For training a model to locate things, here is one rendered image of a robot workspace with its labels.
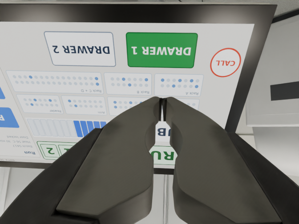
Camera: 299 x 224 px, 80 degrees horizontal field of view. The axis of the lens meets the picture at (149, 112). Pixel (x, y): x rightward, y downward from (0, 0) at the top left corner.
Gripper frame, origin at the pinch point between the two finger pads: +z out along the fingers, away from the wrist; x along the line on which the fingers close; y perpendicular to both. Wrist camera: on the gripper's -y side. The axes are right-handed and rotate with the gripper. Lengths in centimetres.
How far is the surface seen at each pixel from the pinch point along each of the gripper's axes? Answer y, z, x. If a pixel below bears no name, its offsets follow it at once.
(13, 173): 56, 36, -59
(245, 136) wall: 198, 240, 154
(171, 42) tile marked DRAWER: -0.7, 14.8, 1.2
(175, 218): 142, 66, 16
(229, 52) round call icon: 0.5, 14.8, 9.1
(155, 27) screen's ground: -2.5, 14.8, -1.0
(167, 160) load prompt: 21.5, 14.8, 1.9
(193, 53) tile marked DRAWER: 0.7, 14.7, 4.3
